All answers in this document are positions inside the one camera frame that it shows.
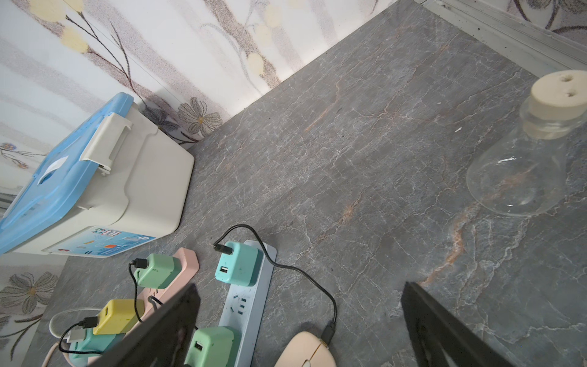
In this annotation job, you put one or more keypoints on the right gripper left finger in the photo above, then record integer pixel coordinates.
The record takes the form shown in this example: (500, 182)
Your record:
(163, 339)

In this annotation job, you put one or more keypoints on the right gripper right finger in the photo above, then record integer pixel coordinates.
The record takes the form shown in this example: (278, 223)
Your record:
(438, 338)

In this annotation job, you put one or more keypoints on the light blue power strip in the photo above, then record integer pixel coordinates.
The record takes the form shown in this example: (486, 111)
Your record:
(243, 311)

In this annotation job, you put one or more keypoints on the peach mouse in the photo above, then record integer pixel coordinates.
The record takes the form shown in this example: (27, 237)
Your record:
(306, 350)

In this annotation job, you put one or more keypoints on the green charger on blue strip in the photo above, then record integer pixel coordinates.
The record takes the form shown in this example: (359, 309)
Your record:
(213, 346)

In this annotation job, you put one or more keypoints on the yellow charger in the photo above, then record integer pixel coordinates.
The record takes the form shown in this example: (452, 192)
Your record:
(118, 316)

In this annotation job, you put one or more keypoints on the green charger on pink strip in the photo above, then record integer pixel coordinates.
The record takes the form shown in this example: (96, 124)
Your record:
(156, 271)

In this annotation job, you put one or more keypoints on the teal charger on pink strip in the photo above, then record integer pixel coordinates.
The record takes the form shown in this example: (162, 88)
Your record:
(84, 340)

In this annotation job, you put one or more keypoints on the pink power strip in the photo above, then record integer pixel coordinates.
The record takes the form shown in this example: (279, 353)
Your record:
(186, 265)

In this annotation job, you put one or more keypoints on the teal charger on blue strip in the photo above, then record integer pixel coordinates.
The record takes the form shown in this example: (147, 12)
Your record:
(241, 267)

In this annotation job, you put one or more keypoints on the blue lid storage box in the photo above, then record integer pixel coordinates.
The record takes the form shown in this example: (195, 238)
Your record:
(115, 183)

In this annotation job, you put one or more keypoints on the glass flask with cork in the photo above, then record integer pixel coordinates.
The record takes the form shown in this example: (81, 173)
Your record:
(524, 173)

